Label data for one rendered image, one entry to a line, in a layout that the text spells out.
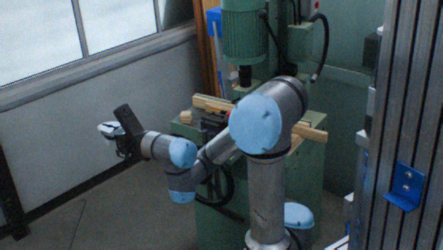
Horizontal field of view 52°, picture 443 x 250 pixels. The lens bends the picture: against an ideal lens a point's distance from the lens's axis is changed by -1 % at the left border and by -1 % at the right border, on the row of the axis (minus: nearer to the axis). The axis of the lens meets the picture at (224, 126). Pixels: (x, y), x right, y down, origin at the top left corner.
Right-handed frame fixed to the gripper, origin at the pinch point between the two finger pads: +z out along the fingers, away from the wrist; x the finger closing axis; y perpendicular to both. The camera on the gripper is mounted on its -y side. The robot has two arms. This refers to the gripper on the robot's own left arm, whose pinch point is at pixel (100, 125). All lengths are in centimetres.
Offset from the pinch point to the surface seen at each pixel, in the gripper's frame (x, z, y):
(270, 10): 85, -11, -11
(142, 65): 129, 124, 44
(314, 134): 73, -34, 35
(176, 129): 55, 26, 36
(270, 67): 83, -10, 13
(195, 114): 66, 23, 33
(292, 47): 91, -16, 7
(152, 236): 57, 69, 120
